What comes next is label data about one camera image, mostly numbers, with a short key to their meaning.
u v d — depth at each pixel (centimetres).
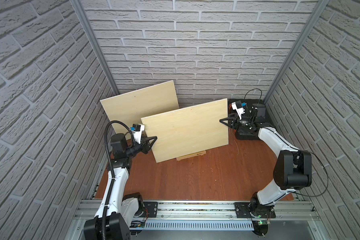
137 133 67
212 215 74
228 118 76
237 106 72
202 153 89
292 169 46
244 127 74
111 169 51
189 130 78
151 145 73
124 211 53
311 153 46
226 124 78
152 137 74
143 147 67
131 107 85
